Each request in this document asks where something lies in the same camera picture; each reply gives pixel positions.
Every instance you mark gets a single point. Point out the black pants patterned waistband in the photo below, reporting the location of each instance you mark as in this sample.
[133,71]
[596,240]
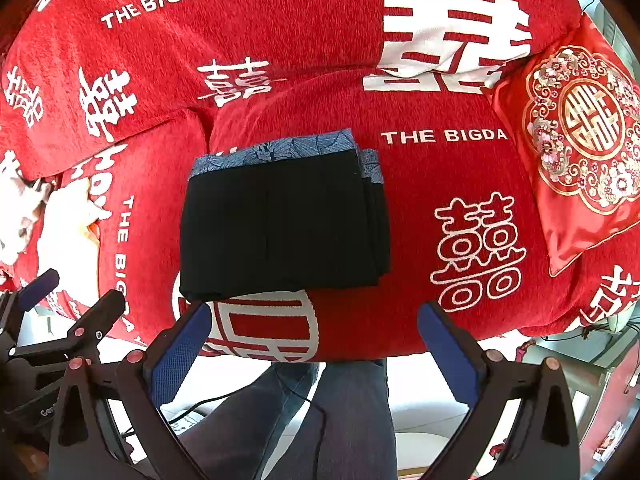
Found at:
[288,214]

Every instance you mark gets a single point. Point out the red sofa cover white text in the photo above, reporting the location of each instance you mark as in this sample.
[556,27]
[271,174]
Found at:
[107,104]

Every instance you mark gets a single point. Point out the person's grey trouser legs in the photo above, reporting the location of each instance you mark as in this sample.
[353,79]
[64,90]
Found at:
[300,421]

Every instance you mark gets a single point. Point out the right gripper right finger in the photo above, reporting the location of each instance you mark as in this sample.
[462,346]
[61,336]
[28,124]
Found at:
[543,441]

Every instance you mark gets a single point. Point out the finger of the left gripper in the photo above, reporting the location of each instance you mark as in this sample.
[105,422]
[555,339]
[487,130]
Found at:
[52,357]
[30,294]

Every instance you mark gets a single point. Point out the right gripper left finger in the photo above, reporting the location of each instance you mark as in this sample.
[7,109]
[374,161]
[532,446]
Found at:
[143,382]

